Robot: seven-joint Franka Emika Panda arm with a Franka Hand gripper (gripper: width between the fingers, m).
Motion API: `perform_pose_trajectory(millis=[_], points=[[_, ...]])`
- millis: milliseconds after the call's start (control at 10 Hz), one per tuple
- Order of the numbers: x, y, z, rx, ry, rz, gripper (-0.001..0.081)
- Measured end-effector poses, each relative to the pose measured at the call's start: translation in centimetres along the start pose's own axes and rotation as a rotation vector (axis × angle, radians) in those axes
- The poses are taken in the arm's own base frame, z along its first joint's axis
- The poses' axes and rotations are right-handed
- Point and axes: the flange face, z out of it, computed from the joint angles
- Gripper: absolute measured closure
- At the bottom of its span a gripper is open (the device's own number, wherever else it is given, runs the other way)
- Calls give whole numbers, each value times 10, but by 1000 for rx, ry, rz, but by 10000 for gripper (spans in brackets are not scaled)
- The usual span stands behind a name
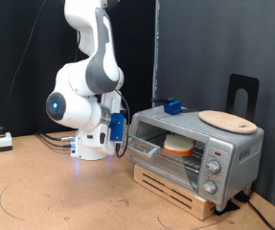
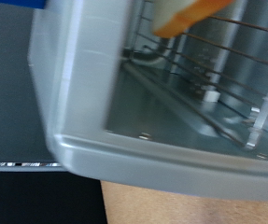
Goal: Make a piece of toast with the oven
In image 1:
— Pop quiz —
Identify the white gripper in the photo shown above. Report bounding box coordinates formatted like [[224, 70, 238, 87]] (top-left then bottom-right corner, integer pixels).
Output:
[[79, 91, 126, 157]]

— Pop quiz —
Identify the glass oven door with handle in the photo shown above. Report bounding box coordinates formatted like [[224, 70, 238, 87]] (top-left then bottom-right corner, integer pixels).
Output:
[[126, 126, 201, 194]]

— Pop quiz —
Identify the white bread slice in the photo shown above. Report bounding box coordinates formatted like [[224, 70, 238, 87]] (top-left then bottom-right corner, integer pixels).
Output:
[[162, 133, 196, 158]]

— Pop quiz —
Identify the blue spatula grip block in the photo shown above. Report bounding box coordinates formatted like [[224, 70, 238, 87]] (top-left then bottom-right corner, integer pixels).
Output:
[[163, 97, 183, 116]]

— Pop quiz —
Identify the silver oven knob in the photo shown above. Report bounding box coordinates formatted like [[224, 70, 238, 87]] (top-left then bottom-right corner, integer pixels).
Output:
[[206, 160, 221, 175], [201, 180, 218, 196]]

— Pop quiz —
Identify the silver toaster oven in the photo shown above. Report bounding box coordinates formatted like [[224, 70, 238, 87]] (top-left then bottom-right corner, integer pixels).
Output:
[[126, 104, 265, 214]]

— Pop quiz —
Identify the emergency stop button box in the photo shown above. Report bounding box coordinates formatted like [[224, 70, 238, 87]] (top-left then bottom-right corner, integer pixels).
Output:
[[0, 126, 13, 153]]

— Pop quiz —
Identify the wooden slatted base block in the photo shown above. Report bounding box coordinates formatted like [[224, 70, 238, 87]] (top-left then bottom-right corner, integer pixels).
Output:
[[132, 164, 217, 222]]

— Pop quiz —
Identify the vertical metal pole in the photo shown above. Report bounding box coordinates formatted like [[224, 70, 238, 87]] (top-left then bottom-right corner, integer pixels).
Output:
[[150, 0, 162, 101]]

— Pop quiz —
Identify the round wooden cutting board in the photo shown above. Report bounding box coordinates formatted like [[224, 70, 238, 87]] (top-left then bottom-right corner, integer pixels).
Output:
[[197, 109, 259, 135]]

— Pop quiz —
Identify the black metal bookend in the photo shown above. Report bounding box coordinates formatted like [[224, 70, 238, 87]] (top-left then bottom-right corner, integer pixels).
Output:
[[225, 73, 260, 124]]

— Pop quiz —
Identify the black cable with silver connector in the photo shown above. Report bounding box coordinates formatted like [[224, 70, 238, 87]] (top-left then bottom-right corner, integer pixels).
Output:
[[35, 131, 78, 143]]

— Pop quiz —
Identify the thick black base cable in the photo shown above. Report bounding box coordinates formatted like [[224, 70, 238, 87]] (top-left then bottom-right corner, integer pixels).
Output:
[[38, 134, 74, 150]]

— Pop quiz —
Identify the long thin black cable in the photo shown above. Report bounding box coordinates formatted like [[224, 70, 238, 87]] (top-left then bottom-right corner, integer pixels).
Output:
[[0, 0, 48, 150]]

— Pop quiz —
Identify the metal wire oven rack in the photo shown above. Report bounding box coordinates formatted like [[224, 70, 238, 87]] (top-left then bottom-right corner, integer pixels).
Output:
[[136, 132, 207, 180]]

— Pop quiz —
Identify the black oven power cord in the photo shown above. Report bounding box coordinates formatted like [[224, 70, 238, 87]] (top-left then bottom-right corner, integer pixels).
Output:
[[246, 200, 275, 230]]

